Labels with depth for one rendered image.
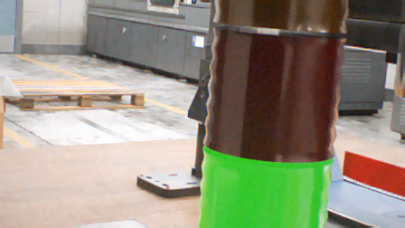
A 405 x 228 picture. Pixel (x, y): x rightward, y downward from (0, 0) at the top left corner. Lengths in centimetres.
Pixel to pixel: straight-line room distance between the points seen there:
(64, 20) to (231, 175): 1184
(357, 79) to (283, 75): 756
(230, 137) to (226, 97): 1
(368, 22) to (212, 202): 24
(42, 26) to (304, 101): 1172
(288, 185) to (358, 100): 761
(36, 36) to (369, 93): 580
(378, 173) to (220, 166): 67
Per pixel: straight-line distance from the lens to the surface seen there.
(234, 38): 20
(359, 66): 775
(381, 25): 42
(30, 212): 78
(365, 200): 57
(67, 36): 1207
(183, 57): 941
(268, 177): 20
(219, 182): 21
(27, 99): 669
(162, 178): 89
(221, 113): 21
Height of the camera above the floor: 113
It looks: 9 degrees down
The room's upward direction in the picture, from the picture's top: 4 degrees clockwise
